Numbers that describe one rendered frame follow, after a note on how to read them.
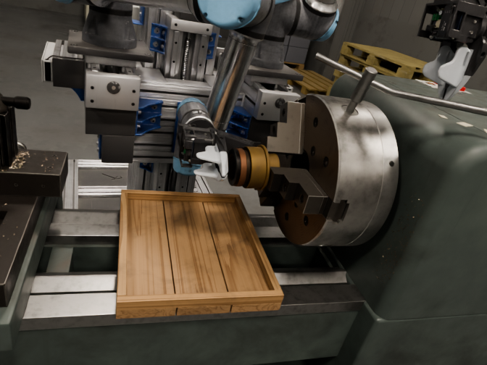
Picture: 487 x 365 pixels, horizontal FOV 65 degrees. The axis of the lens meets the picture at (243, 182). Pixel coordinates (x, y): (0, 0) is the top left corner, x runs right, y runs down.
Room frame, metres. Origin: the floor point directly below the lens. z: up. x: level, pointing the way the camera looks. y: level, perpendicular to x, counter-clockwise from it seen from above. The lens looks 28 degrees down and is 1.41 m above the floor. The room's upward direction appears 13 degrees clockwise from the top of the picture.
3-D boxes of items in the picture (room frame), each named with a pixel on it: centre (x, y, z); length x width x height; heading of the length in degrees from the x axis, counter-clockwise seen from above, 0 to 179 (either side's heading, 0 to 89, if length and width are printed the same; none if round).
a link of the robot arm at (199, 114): (0.85, 0.13, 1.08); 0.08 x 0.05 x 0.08; 110
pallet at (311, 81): (6.76, -0.74, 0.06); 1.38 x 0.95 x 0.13; 26
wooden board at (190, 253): (0.67, 0.08, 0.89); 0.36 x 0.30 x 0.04; 20
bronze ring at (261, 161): (0.70, -0.01, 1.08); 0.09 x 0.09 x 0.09; 22
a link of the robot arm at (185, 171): (0.94, 0.15, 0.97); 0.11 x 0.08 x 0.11; 165
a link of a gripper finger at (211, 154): (0.67, 0.07, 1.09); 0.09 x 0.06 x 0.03; 20
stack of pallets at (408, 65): (5.20, -1.54, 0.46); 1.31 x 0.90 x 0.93; 26
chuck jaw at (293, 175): (0.64, -0.11, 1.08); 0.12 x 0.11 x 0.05; 20
